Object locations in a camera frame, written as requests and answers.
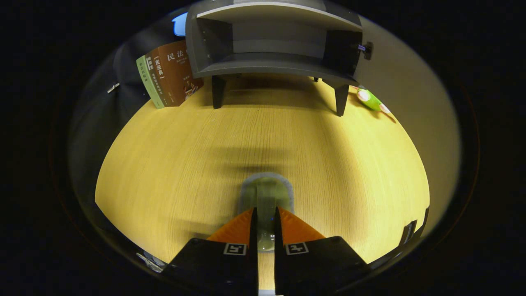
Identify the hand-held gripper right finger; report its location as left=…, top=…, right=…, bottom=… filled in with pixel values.
left=274, top=206, right=372, bottom=296

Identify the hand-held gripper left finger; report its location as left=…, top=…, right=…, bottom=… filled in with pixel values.
left=162, top=207, right=259, bottom=296

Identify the grey green rounded object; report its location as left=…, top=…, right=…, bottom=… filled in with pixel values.
left=239, top=173, right=295, bottom=252

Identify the small black block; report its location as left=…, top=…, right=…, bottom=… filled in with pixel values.
left=401, top=206, right=430, bottom=247

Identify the green white plush toy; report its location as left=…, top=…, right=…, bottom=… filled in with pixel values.
left=351, top=86, right=392, bottom=115

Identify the grey cabinet body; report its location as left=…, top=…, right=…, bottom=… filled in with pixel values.
left=185, top=0, right=364, bottom=117

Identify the brown book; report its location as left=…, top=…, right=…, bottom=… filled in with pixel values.
left=144, top=49, right=175, bottom=108
left=157, top=40, right=205, bottom=106

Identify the black backdrop cloth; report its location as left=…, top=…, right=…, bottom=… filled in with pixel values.
left=68, top=12, right=189, bottom=214

